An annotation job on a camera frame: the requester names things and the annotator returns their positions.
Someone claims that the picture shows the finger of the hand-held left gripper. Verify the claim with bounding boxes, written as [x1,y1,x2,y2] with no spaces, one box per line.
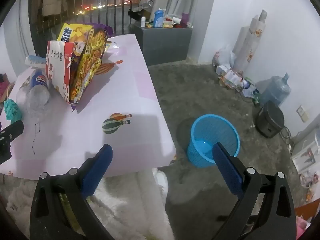
[0,120,24,147]

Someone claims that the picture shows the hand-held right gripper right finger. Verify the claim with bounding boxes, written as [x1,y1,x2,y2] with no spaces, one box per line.
[212,142,297,240]

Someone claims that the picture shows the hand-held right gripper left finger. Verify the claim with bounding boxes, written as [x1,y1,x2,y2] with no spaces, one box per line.
[29,144,113,240]

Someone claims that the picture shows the teal knitted cloth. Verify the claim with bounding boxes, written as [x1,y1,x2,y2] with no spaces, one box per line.
[4,99,23,121]

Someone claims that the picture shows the blue plastic wastebasket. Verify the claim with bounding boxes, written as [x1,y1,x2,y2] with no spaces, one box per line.
[187,114,240,168]

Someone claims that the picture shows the blue label cola bottle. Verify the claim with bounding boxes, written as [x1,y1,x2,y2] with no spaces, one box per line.
[27,69,51,107]

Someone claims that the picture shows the white red paper bag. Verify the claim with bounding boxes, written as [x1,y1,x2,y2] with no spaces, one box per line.
[46,40,75,103]

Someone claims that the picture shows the yellow noodle snack packet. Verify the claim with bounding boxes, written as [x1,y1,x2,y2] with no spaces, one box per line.
[68,29,108,112]

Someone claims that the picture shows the red pink clothing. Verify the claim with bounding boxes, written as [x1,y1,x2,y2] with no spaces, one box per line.
[0,73,11,101]

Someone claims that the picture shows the white shoe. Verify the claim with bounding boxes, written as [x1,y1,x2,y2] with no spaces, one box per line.
[152,169,169,196]

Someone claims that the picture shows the black rice cooker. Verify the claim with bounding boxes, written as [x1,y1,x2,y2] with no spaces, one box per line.
[254,101,285,139]

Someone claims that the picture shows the white appliance box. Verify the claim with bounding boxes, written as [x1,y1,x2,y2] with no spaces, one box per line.
[291,130,320,176]

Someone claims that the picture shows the pile of colourful packets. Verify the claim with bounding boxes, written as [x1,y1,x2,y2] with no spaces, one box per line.
[299,170,320,203]

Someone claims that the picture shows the pile of printed cartons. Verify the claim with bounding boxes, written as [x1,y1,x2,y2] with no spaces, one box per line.
[216,65,261,98]

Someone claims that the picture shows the blue water jug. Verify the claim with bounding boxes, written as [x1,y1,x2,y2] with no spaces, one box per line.
[259,73,292,107]

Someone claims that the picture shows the white plastic bag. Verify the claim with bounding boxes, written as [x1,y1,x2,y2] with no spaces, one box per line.
[214,45,236,68]

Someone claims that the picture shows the rolled printed wallpaper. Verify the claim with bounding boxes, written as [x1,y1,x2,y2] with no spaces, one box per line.
[234,9,268,73]

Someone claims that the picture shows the grey cabinet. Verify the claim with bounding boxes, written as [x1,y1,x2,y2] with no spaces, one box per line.
[132,24,193,67]

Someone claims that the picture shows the metal railing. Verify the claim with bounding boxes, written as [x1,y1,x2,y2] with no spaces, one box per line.
[32,0,157,49]

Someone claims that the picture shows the cluster of small packets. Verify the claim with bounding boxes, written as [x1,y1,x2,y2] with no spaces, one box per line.
[162,15,193,29]

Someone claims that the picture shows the black bag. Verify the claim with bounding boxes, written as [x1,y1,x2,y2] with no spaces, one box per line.
[129,9,150,21]

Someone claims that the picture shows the blue detergent bottle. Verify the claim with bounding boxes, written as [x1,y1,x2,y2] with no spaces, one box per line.
[153,9,165,28]

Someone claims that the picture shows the wall socket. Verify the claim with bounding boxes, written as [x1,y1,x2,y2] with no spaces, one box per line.
[296,105,310,123]

